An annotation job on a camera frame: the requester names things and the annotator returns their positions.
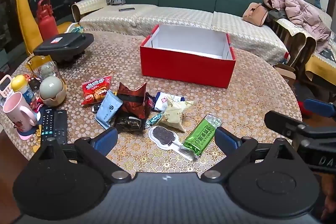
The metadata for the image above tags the yellow giraffe seat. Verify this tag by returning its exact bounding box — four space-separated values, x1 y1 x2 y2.
1 0 74 56

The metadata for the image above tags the green snack packet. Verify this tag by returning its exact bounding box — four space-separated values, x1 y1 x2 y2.
183 114 222 158

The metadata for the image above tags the beige handbag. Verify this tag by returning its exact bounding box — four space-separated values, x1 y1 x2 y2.
242 2 269 27

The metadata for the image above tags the yellow sofa cover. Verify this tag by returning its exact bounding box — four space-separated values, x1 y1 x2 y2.
305 48 336 83

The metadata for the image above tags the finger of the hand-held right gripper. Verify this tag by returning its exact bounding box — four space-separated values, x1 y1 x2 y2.
304 98 336 119
264 110 312 139

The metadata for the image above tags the grey egg ornament in holder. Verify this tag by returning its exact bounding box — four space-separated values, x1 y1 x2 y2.
39 76 67 107

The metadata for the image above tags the black remote control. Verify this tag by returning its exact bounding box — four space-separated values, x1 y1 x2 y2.
40 108 68 145

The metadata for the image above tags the red cardboard box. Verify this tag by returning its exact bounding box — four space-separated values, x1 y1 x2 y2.
140 24 236 89

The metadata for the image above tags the red snack packet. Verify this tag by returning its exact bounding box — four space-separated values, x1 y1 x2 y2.
81 76 112 105

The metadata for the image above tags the brown cardboard box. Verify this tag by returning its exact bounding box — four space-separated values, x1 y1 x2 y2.
274 63 296 86

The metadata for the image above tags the dark brown snack bag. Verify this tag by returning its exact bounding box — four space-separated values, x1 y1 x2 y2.
115 82 154 121

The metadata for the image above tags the pink mug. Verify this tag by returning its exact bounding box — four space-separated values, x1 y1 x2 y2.
3 92 38 133

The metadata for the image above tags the black snack packet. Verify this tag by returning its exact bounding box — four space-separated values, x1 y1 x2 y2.
115 116 147 133

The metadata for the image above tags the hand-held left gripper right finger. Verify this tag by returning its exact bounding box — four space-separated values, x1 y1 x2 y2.
201 126 298 184

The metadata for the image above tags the cream snack packet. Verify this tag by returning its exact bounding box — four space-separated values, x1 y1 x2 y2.
157 95 195 133

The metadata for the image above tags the black lidded pot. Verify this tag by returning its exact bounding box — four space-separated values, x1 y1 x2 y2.
33 33 94 63

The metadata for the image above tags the green tissue pack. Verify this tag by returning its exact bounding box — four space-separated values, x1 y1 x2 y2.
66 23 84 34

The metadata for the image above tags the beige armrest cover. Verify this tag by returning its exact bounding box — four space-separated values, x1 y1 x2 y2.
72 0 108 23

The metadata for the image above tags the white kitchen timer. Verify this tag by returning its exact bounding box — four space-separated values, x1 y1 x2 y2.
0 74 14 99

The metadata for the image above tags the yellow-lidded white bottle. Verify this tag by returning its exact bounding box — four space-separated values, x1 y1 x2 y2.
11 75 38 105

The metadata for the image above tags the pink down jacket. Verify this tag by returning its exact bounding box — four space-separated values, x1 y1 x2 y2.
264 0 332 54

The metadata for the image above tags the red water bottle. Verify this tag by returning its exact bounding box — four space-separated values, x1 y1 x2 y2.
36 0 59 41

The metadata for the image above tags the dark clothing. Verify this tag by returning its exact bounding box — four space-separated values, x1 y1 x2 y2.
268 9 287 21

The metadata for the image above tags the red flat item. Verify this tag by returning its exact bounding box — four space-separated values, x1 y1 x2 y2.
299 102 312 119

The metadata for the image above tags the clear-wrapped dark ice cream bar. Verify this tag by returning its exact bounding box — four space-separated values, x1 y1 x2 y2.
148 126 195 161

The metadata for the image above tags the teal candy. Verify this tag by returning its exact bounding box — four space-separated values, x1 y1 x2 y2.
145 112 164 127

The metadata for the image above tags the beige houndstooth sofa cover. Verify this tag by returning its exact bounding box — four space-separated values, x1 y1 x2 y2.
79 4 289 65

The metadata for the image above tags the clear glass cup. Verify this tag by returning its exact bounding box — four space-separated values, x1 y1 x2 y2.
26 55 60 81

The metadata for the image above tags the white and blue snack packet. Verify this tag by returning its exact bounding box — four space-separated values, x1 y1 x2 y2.
154 92 184 112

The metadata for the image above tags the light blue snack packet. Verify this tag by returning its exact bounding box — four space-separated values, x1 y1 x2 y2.
96 90 123 129

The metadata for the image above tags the pink and blue coaster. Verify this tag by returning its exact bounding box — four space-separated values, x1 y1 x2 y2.
18 124 40 141

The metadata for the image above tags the beige draped side cover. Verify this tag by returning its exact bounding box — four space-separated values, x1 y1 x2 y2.
273 18 317 58

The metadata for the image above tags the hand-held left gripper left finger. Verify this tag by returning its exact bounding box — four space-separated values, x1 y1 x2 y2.
33 126 132 184

